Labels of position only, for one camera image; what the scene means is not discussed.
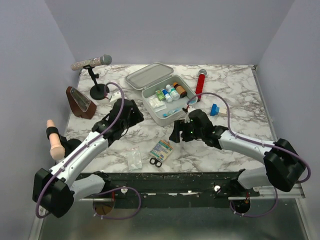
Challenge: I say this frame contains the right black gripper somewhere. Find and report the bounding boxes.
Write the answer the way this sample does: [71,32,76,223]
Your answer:
[168,118,204,143]

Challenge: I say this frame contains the blue cotton swab bag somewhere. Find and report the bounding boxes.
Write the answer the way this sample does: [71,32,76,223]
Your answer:
[162,107,184,118]

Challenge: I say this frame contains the white gauze pad packet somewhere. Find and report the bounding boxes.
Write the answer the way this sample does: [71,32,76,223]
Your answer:
[147,95,167,113]

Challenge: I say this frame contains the blue white bandage roll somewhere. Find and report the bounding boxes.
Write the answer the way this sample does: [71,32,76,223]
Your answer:
[162,89,173,103]

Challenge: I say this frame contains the brown medicine bottle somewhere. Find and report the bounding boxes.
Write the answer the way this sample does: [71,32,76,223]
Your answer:
[173,82,188,98]

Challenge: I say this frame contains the grey medicine kit box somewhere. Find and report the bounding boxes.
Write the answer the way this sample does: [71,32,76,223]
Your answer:
[125,62,198,127]

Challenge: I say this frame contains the band-aid box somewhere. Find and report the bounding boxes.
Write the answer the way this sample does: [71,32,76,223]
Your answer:
[149,140,173,163]

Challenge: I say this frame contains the green small medicine box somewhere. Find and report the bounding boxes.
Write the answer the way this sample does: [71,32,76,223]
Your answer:
[155,90,166,101]

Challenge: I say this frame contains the black scissors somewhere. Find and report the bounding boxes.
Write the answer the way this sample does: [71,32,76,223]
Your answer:
[149,157,163,168]

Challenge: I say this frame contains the clear plastic zip bag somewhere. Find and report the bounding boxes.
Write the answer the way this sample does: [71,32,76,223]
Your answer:
[127,150,143,171]

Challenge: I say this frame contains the white disinfectant bottle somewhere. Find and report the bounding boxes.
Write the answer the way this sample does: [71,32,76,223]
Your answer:
[165,84,180,101]

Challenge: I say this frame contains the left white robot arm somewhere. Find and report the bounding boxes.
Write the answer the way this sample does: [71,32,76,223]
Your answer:
[32,99,144,218]

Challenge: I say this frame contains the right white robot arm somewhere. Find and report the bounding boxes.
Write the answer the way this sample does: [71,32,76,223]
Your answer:
[169,109,306,196]

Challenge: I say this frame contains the blue toy block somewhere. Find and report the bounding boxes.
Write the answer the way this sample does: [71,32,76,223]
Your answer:
[210,103,228,117]

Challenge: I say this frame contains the black microphone stand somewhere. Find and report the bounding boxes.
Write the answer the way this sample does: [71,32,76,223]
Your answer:
[83,65,110,100]

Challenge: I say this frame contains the red glitter microphone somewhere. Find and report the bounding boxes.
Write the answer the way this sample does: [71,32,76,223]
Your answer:
[195,69,207,95]

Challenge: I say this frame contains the brown metronome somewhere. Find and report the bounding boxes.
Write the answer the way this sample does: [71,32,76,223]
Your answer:
[66,86,97,120]

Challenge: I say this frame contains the black round stand base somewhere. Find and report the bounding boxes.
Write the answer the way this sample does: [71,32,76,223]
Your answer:
[59,136,82,158]

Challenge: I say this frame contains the pink toy microphone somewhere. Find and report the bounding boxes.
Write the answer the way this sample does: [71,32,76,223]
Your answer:
[46,119,65,161]

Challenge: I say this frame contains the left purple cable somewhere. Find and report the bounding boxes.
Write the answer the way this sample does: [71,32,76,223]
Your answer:
[34,82,125,219]

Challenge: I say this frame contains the black mounting base rail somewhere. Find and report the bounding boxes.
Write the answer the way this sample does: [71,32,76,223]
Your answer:
[92,171,259,209]

